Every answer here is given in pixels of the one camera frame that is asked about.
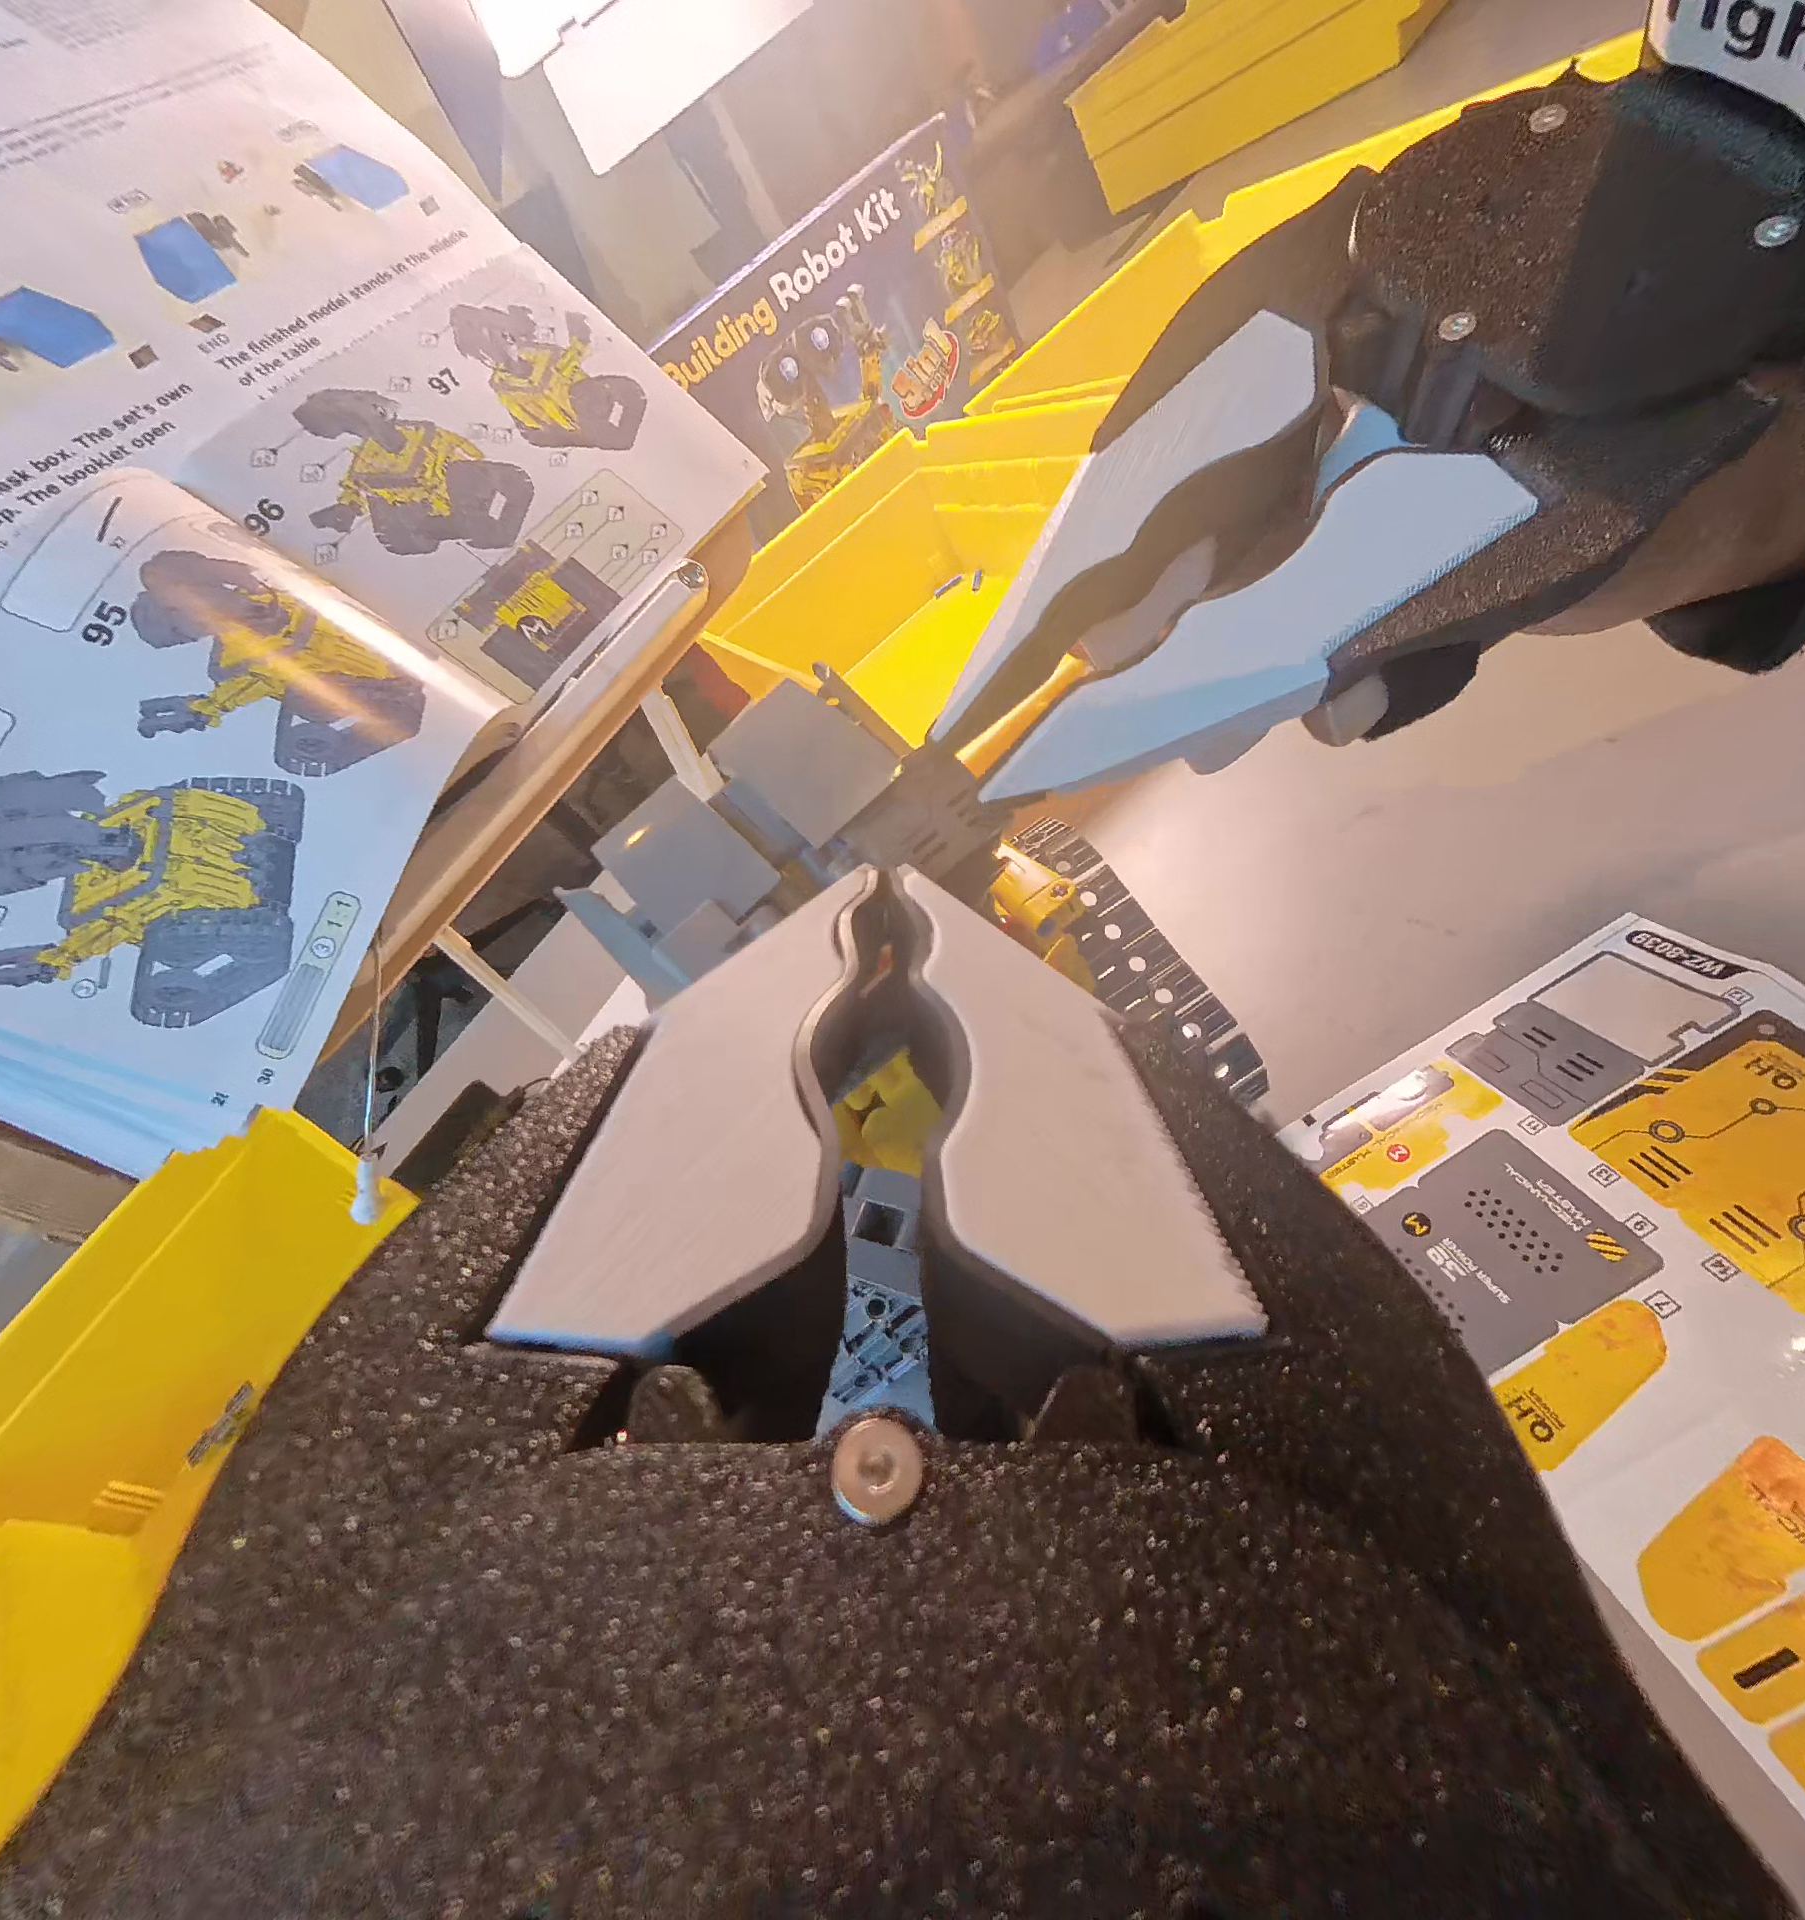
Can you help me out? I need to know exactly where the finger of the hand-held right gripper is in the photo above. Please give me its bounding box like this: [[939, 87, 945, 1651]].
[[973, 404, 1547, 813], [927, 306, 1342, 758]]

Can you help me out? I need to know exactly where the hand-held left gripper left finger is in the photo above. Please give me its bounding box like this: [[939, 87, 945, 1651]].
[[485, 869, 881, 1367]]

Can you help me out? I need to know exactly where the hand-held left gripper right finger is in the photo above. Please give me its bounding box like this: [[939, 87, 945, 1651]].
[[886, 869, 1270, 1356]]

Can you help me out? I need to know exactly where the metal wire page holder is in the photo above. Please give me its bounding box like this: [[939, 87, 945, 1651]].
[[345, 945, 397, 1231]]

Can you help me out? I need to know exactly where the yellow grey brick robot model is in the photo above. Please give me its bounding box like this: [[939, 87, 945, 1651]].
[[557, 666, 1283, 1447]]

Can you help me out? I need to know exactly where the yellow grey sticker sheet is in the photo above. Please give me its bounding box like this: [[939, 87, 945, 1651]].
[[1279, 914, 1805, 1837]]

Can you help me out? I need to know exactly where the instruction booklet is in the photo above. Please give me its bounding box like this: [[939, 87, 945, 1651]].
[[0, 286, 775, 1176]]

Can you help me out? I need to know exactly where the grey desk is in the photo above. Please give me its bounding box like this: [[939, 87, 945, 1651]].
[[0, 0, 1805, 1920]]

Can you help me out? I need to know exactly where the white task instruction sheet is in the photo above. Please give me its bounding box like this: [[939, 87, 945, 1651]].
[[0, 0, 518, 570]]

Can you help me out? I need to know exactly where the person's right hand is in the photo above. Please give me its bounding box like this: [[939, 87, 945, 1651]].
[[1308, 392, 1805, 753]]

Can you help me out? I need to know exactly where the yellow plastic bin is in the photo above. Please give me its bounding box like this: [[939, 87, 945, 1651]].
[[0, 1102, 424, 1875], [962, 29, 1652, 427], [1066, 0, 1453, 216], [699, 415, 1149, 789]]

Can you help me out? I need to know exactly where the colourful toy set box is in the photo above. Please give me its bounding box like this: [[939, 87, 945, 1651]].
[[650, 112, 1025, 515]]

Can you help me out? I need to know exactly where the white book stand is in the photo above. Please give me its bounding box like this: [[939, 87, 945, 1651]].
[[318, 495, 760, 1126]]

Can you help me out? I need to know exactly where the bright softbox lamp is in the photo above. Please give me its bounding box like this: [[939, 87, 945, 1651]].
[[466, 0, 821, 181]]

